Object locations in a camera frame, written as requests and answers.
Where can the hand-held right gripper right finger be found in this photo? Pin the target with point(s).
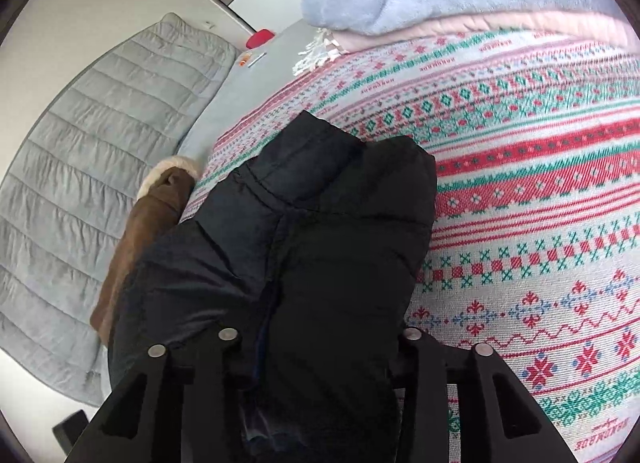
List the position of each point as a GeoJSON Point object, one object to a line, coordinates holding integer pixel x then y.
{"type": "Point", "coordinates": [425, 373]}

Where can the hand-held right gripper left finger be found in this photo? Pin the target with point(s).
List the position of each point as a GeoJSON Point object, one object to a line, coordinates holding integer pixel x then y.
{"type": "Point", "coordinates": [220, 368]}

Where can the black puffer jacket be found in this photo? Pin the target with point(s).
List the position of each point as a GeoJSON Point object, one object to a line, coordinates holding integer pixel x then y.
{"type": "Point", "coordinates": [325, 243]}

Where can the brown fur-lined coat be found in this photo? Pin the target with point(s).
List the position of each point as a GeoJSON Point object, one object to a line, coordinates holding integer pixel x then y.
{"type": "Point", "coordinates": [150, 223]}

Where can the small black box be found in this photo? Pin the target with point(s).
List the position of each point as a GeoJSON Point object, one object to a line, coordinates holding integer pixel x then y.
{"type": "Point", "coordinates": [70, 430]}

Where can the patterned knit blanket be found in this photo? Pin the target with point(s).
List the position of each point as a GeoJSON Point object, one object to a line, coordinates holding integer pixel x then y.
{"type": "Point", "coordinates": [525, 168]}

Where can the grey quilted mat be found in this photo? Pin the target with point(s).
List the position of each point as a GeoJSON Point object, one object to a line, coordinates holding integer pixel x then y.
{"type": "Point", "coordinates": [100, 143]}

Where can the small orange and white item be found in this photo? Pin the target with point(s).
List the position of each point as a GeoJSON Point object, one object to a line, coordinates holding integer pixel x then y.
{"type": "Point", "coordinates": [250, 61]}

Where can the small red object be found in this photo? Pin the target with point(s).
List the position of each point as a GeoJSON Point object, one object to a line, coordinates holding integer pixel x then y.
{"type": "Point", "coordinates": [260, 39]}

